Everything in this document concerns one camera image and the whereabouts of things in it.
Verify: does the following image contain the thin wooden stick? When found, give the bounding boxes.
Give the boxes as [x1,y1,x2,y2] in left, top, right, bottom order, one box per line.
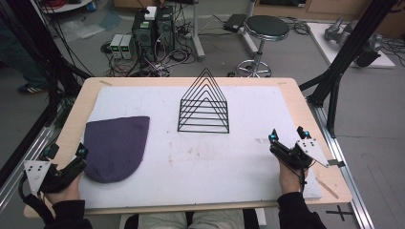
[314,177,340,200]

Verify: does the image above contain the person's left leg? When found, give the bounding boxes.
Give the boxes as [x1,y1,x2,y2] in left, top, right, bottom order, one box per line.
[137,211,189,229]

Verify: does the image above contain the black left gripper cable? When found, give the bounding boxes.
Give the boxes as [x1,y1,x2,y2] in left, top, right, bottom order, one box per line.
[17,175,41,206]

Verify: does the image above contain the person's leg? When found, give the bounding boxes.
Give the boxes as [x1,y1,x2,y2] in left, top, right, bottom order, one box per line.
[0,17,50,91]
[137,211,189,229]
[192,209,246,229]

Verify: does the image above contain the person's right hand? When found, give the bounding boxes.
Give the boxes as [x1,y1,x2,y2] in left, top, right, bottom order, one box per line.
[278,158,309,195]

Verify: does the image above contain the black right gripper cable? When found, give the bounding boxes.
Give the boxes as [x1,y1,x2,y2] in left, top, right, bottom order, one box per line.
[292,160,317,196]

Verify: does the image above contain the black flat box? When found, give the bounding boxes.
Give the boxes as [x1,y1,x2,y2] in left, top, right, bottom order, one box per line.
[223,12,248,33]

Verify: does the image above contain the purple knitted beanie hat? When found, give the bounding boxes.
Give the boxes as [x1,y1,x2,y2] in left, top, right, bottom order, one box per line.
[83,115,151,185]

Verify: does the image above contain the aluminium rail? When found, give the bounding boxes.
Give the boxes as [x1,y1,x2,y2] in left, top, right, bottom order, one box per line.
[309,102,376,229]
[0,125,55,214]

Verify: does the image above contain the black clip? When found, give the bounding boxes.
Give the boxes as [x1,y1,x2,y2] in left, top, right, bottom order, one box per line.
[327,158,347,169]

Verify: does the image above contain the round white table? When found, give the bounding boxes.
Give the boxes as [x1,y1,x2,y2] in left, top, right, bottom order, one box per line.
[40,0,96,14]

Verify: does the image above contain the grey metal table leg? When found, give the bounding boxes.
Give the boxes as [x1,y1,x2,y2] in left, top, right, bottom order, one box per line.
[190,0,206,62]

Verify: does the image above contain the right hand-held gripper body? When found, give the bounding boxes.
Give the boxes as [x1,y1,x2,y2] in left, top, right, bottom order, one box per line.
[269,137,330,170]

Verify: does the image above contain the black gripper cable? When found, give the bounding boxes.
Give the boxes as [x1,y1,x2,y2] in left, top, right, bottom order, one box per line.
[292,160,317,196]
[17,175,41,206]

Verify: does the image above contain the white platform board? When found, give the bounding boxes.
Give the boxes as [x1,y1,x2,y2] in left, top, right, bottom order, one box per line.
[306,21,396,70]

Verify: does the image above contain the tangle of floor cables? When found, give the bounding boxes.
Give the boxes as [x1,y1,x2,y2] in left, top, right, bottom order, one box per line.
[100,30,200,78]

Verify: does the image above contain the black wire triangle rack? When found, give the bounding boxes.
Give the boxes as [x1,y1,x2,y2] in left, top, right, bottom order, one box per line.
[177,67,231,135]

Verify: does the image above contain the white foam mat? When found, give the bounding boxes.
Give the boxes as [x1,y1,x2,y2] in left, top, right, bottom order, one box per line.
[77,85,323,210]

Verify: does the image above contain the grey bench power supply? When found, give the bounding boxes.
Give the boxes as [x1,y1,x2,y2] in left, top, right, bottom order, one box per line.
[119,33,134,60]
[109,33,124,60]

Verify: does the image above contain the person's right leg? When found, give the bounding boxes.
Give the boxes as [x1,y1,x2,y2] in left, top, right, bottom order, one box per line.
[192,209,246,229]

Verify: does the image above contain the black round stool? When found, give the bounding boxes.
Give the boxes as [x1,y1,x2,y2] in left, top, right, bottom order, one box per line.
[234,14,291,78]

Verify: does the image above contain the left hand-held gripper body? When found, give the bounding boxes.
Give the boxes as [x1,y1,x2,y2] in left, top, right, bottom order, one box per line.
[23,156,88,196]

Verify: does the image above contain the white box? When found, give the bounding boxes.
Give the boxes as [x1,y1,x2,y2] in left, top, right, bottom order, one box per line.
[144,6,158,21]

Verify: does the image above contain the person's left hand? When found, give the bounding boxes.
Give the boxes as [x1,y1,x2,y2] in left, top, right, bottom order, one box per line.
[45,173,82,205]

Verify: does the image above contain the black computer tower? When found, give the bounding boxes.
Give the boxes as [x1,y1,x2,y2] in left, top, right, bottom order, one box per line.
[155,5,176,54]
[131,10,158,62]

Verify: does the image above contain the black coiled cables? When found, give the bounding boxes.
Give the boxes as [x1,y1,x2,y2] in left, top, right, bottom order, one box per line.
[279,14,312,36]

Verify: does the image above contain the clear plastic sheet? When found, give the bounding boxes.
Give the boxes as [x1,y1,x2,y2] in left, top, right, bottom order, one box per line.
[59,19,107,42]

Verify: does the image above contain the black metal frame stand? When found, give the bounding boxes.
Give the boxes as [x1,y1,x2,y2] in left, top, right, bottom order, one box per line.
[298,0,400,138]
[0,0,95,189]

